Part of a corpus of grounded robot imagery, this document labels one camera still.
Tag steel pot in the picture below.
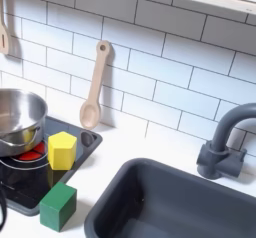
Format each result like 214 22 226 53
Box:
0 88 49 158

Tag green cube block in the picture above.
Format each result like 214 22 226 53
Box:
39 181 78 233

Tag dark grey tap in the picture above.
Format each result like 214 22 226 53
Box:
196 102 256 180

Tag dark grey sink basin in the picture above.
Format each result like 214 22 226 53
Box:
83 157 256 238

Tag black toy stove top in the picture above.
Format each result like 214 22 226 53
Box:
0 115 103 217

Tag wooden spoon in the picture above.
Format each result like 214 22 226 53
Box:
79 40 111 131

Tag wooden slotted spatula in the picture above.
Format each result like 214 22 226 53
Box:
0 0 11 55

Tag yellow hexagonal block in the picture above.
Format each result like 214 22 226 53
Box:
47 131 78 171

